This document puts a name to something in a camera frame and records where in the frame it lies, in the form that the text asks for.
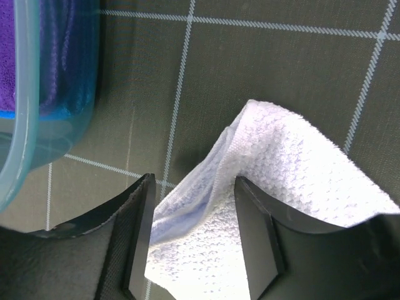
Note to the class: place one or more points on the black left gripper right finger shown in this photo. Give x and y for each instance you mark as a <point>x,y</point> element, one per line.
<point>290,255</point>

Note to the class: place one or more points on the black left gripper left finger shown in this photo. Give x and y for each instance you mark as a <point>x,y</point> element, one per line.
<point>100,254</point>

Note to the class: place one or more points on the white towel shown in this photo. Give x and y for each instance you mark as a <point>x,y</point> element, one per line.
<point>195,250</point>

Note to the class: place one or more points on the blue towel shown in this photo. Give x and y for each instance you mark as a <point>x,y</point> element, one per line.
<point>57,109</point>

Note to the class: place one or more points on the purple towel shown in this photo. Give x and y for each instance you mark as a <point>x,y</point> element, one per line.
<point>39,48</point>

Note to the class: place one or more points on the teal transparent plastic bin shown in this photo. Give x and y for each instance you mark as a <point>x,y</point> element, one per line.
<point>27,142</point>

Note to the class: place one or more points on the black grid cutting mat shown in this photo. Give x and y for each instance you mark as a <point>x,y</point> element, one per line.
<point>173,75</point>

